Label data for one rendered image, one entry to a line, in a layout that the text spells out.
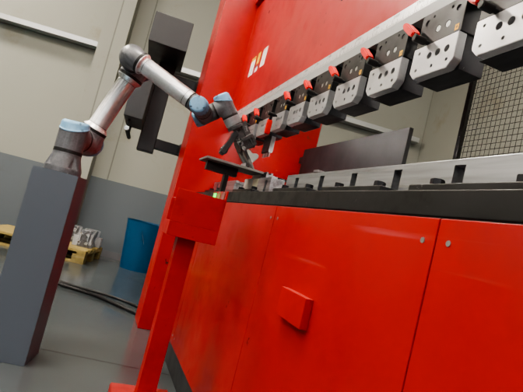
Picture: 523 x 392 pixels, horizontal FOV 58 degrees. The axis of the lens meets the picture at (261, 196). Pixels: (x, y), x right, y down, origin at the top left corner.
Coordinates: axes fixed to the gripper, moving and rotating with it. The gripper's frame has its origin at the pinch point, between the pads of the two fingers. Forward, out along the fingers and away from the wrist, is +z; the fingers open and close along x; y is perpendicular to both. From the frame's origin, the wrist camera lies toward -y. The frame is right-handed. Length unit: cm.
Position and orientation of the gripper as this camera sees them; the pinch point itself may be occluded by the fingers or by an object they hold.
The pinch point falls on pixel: (249, 168)
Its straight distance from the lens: 214.3
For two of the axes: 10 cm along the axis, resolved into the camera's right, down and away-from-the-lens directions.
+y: 8.5, -4.3, 2.9
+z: 4.1, 9.0, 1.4
